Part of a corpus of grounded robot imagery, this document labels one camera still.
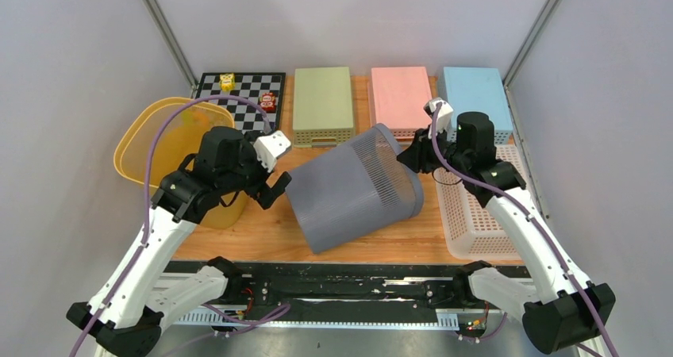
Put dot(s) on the grey mesh basket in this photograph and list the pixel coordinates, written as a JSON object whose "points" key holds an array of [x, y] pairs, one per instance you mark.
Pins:
{"points": [[353, 190]]}

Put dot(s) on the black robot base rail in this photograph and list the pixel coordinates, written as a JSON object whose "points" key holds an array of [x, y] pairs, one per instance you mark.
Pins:
{"points": [[354, 296]]}

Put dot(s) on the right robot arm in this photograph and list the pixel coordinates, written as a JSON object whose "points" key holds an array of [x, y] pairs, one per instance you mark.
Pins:
{"points": [[564, 307]]}

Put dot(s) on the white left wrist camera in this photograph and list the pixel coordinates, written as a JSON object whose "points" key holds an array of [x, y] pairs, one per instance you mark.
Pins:
{"points": [[270, 148]]}

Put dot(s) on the green perforated tray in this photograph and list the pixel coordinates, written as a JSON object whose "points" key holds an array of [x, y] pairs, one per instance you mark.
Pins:
{"points": [[323, 109]]}

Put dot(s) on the blue perforated tray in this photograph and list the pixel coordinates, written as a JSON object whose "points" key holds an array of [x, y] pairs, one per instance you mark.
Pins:
{"points": [[476, 89]]}

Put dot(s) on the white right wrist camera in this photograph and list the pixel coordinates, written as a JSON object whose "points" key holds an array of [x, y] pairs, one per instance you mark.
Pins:
{"points": [[440, 113]]}

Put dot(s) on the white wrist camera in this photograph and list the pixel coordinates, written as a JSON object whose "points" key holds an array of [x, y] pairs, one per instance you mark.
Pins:
{"points": [[440, 113], [270, 148]]}

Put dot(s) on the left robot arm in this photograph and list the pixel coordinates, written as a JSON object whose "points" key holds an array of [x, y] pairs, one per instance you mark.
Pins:
{"points": [[126, 316]]}

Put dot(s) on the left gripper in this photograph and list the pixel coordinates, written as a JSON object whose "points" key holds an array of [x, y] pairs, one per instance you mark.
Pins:
{"points": [[267, 197]]}

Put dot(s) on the large white perforated basket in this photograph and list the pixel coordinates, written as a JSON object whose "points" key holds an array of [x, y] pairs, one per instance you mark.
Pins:
{"points": [[470, 232]]}

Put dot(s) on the red owl toy block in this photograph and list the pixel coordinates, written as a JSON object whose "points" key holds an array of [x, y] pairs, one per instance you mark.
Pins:
{"points": [[268, 102]]}

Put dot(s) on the black white checkerboard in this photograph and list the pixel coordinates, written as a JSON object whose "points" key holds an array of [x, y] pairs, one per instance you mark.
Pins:
{"points": [[249, 85]]}

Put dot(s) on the yellow ribbed bin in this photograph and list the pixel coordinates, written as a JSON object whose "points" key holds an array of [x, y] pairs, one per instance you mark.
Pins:
{"points": [[180, 138]]}

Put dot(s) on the yellow owl toy block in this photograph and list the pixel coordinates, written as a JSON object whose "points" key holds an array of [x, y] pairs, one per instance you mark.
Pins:
{"points": [[227, 82]]}

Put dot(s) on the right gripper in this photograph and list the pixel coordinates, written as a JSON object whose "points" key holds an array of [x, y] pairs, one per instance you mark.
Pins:
{"points": [[417, 156]]}

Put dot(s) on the pink perforated tray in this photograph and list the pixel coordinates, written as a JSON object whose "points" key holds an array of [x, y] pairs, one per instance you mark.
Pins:
{"points": [[396, 97]]}

